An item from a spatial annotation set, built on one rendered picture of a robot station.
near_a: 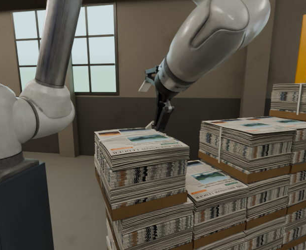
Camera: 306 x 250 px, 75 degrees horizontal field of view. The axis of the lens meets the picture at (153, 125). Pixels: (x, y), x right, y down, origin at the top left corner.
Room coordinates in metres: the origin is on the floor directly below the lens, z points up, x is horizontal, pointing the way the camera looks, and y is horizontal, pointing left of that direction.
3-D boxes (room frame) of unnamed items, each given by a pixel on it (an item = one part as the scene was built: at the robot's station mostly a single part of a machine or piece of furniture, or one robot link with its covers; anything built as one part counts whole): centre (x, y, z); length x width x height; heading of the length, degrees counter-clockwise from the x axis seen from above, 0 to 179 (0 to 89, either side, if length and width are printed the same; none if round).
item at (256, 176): (1.06, -0.48, 0.86); 0.38 x 0.29 x 0.04; 22
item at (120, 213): (0.70, 0.03, 0.86); 0.29 x 0.16 x 0.04; 114
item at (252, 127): (1.06, -0.49, 1.06); 0.37 x 0.29 x 0.01; 22
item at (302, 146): (1.17, -0.75, 0.95); 0.38 x 0.29 x 0.23; 22
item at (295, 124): (1.17, -0.75, 1.06); 0.37 x 0.28 x 0.01; 22
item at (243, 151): (1.07, -0.49, 0.95); 0.38 x 0.29 x 0.23; 22
